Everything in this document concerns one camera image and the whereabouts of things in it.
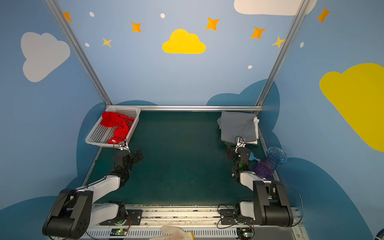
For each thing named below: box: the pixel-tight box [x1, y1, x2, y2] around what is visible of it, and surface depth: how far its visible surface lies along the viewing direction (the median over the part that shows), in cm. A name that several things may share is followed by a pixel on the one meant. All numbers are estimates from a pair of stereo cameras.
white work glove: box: [149, 225, 193, 240], surface depth 71 cm
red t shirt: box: [100, 110, 135, 144], surface depth 106 cm
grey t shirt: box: [217, 110, 257, 144], surface depth 102 cm
